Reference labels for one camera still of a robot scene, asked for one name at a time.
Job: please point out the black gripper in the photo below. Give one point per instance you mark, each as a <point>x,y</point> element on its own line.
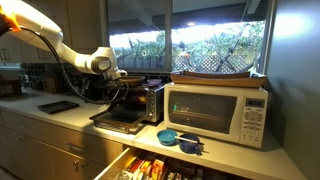
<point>103,87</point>

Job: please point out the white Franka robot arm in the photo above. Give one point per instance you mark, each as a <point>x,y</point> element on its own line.
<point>43,31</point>

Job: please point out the black baking tray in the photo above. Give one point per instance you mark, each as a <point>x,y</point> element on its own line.
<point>58,106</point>

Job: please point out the white microwave oven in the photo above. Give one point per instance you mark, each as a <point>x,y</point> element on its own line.
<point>203,113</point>

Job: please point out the large wooden serving tray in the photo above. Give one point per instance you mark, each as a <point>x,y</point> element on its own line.
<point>216,82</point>

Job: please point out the brown wooden bowl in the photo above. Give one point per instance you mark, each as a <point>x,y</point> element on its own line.
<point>135,81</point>

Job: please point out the glass toaster oven door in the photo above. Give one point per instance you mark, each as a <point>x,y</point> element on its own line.
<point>115,121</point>

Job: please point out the small purple bowl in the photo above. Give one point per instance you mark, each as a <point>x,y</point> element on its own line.
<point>154,81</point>

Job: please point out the brown box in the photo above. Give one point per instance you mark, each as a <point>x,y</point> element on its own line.
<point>51,86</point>

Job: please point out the grey toaster oven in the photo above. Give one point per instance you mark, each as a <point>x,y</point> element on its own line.
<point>156,101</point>

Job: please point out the teal bowl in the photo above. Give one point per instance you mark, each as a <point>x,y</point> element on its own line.
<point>166,137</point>

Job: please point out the open kitchen drawer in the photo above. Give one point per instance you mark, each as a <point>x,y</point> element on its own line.
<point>113,168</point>

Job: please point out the dark countertop appliance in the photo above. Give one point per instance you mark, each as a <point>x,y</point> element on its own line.
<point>9,85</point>

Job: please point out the orange snack packets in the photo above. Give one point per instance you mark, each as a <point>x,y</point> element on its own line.
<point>151,168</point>

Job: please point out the white stick utensil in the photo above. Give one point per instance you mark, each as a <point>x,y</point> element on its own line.
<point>186,139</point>

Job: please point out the dark blue bowl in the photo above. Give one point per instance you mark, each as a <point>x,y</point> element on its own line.
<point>188,146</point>

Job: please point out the flat wooden board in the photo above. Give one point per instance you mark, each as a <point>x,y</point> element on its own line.
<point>213,74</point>

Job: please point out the wooden lattice fence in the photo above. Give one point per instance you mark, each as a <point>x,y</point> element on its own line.
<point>213,64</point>

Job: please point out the window frame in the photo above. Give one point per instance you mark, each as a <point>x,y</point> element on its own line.
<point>168,36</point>

